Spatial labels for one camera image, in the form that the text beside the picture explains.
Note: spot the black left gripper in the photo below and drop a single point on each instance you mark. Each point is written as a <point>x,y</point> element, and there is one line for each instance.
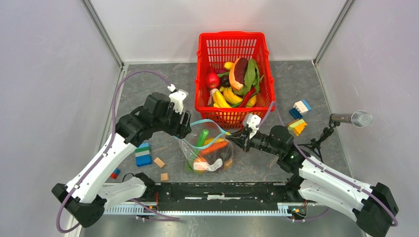
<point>181,130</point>

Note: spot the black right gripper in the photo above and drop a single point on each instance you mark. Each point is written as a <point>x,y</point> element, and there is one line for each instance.
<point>242,140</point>

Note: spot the red toy chili pepper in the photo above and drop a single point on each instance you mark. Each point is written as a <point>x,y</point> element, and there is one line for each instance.
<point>213,148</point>

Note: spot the brown toy potato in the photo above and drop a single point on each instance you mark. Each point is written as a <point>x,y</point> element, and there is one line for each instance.
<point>227,164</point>

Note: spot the single yellow toy banana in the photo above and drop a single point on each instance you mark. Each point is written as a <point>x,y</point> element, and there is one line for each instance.
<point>212,141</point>

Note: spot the clear zip top bag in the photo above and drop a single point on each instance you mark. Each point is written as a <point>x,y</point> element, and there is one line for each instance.
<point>215,159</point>

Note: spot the green toy pepper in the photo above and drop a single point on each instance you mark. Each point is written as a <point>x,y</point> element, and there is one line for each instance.
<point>200,142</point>

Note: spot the orange toy fruit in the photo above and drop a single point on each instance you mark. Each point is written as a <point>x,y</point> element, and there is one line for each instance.
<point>200,163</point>

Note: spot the dark round toy plum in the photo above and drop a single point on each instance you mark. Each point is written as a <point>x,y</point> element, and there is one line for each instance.
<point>224,81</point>

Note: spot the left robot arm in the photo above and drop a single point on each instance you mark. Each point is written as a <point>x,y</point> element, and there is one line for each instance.
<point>84,197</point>

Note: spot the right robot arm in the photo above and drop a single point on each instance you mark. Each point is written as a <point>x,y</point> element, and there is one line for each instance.
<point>372,207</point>

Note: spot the yellow toy starfruit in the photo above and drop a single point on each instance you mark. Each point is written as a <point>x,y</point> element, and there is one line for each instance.
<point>252,101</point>

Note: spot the wooden block beside stack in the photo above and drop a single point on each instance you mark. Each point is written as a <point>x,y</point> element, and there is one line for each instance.
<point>159,163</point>

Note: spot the yellow toy banana bunch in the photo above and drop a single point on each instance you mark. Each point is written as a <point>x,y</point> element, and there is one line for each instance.
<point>226,99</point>

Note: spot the blue green stacked blocks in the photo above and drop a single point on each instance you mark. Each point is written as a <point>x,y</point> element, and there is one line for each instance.
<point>142,155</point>

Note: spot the white toy garlic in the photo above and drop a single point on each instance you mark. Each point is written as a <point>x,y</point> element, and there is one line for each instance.
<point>213,92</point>

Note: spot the red plastic basket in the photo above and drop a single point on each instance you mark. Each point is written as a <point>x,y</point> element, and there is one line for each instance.
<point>214,49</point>

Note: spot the small wooden cube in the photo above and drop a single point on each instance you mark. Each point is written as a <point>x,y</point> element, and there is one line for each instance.
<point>164,177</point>

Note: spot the yellow green toy block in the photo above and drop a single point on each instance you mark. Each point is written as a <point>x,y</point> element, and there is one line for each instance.
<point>297,126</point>

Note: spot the red toy apple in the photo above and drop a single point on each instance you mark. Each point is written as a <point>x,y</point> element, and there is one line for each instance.
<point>212,80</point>

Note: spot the dark blue toy block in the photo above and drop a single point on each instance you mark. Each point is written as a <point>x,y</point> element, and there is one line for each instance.
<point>295,113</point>

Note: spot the green toy corn husk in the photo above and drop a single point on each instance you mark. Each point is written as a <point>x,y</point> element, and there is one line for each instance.
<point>252,77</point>

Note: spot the white blue toy block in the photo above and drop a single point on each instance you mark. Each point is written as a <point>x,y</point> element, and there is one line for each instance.
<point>302,107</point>

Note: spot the blue red toy block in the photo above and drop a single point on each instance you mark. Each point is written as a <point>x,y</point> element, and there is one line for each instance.
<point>115,173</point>

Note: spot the yellow toy lemon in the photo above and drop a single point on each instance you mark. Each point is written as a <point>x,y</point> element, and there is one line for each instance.
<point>228,65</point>

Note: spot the silver microphone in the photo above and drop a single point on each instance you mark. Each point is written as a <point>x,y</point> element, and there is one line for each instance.
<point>357,119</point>

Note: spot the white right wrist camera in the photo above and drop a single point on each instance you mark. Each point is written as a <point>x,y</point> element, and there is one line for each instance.
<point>252,122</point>

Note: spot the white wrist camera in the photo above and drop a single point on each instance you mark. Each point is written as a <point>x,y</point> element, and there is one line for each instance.
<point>177,96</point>
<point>252,122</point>

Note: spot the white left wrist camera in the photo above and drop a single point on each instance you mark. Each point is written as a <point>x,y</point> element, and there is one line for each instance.
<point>177,96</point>

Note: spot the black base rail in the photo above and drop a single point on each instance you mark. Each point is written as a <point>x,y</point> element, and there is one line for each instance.
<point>224,198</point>

